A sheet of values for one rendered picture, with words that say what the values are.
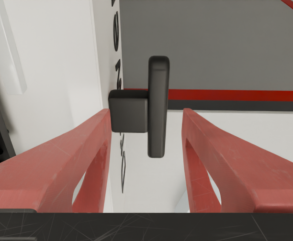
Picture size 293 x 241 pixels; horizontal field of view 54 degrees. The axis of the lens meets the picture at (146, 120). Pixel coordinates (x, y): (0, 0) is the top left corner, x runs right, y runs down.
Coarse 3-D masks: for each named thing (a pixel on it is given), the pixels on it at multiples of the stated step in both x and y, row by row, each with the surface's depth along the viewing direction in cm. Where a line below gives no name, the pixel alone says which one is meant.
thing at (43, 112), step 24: (24, 0) 21; (48, 0) 21; (24, 24) 22; (48, 24) 22; (24, 48) 23; (48, 48) 23; (24, 72) 25; (48, 72) 25; (0, 96) 26; (24, 96) 26; (48, 96) 26; (24, 120) 28; (48, 120) 28; (72, 120) 28; (24, 144) 29
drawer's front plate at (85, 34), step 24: (72, 0) 12; (96, 0) 13; (72, 24) 13; (96, 24) 13; (72, 48) 14; (96, 48) 14; (120, 48) 24; (72, 72) 14; (96, 72) 14; (120, 72) 24; (72, 96) 15; (96, 96) 15; (120, 144) 25; (120, 168) 26; (120, 192) 26
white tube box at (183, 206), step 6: (210, 180) 43; (216, 186) 42; (186, 192) 44; (216, 192) 41; (180, 198) 46; (186, 198) 43; (180, 204) 45; (186, 204) 43; (174, 210) 47; (180, 210) 44; (186, 210) 42
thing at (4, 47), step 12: (0, 0) 21; (0, 12) 21; (0, 24) 21; (0, 36) 22; (12, 36) 22; (0, 48) 22; (12, 48) 23; (0, 60) 23; (12, 60) 23; (0, 72) 23; (12, 72) 23; (12, 84) 24; (24, 84) 25
